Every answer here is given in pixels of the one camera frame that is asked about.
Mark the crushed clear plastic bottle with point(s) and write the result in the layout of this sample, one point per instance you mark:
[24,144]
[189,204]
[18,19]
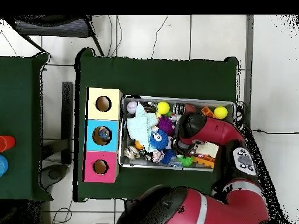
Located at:
[104,134]
[175,161]

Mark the cream waffle cloth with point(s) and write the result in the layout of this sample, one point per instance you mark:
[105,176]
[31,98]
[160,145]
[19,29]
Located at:
[211,149]

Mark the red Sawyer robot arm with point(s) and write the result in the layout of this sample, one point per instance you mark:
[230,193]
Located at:
[210,130]

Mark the shallow clear mesh bin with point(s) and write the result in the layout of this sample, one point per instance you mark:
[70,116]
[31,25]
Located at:
[123,140]

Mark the wooden box with three holes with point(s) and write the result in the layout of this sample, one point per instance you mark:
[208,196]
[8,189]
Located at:
[112,144]

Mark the mint green waffle cloth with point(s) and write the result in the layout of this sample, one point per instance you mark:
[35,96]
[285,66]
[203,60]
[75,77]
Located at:
[140,126]

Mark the purple spiky ball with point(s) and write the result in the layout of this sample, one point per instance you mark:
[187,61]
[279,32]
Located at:
[165,124]

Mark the yellow ball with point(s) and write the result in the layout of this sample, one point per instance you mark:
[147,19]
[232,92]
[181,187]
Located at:
[163,107]
[220,112]

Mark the blue spiky toy with eyes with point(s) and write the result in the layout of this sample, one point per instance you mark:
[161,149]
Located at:
[161,143]

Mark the white toy baseball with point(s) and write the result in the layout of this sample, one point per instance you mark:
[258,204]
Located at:
[131,107]

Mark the dark green tablecloth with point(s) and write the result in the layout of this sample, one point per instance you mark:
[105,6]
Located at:
[163,77]

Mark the green spiky toy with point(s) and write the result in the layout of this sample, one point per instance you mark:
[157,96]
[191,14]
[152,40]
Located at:
[186,161]

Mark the long orange toy brick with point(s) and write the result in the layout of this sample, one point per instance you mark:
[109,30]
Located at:
[206,111]

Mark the orange toy tray block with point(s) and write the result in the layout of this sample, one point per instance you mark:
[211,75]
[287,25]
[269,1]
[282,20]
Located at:
[205,161]

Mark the grey stand foot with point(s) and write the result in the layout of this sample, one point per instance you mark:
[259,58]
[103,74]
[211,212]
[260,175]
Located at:
[55,173]

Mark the dark green side table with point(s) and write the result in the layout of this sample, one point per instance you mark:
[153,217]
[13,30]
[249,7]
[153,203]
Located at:
[18,105]

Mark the dark chair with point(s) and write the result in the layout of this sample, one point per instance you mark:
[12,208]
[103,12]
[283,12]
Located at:
[53,28]

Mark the red plastic cup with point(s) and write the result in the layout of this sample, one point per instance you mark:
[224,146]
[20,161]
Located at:
[8,143]

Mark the blue plastic cup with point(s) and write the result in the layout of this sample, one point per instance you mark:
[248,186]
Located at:
[2,165]

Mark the black camera stand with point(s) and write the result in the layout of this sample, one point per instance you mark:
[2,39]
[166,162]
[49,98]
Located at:
[67,116]

